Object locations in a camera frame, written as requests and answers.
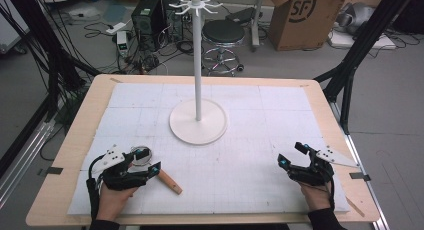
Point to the cardboard box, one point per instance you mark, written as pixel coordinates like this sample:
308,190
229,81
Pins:
303,20

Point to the grey metal stand post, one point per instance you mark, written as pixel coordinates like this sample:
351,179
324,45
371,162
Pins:
256,20

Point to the person's left hand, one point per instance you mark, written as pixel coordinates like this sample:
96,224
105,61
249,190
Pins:
111,201

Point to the white cabinet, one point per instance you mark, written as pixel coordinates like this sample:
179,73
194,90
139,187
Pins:
11,33

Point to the white grid mat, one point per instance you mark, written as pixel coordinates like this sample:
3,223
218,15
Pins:
233,176

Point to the black round stool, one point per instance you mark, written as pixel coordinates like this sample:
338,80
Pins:
223,31

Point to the white device with green display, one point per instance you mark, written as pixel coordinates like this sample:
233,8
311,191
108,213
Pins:
122,42

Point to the black tape piece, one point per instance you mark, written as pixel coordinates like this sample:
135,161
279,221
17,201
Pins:
360,176
54,170

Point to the white power strip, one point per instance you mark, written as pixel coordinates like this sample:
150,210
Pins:
116,28

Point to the white flat board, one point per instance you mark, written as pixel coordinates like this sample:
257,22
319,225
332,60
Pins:
360,41

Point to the black flat case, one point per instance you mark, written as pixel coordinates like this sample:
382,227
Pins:
240,15

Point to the person's right hand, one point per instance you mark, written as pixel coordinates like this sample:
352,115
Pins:
318,196

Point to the white hook rack stand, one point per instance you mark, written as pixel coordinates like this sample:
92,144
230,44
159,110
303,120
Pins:
198,90

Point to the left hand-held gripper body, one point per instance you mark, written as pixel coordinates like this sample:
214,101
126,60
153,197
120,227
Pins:
116,176

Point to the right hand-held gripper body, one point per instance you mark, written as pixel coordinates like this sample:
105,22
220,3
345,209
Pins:
313,173

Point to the aluminium rail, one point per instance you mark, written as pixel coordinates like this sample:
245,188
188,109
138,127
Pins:
25,163
363,170

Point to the brown tape strip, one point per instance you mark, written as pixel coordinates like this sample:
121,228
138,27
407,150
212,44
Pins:
355,206
116,80

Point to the black frame stand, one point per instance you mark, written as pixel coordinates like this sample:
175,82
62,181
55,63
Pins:
353,56
50,53

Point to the black computer tower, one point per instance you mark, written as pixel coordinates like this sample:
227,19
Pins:
148,21

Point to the grey rounded device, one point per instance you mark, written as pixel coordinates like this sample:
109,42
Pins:
358,16

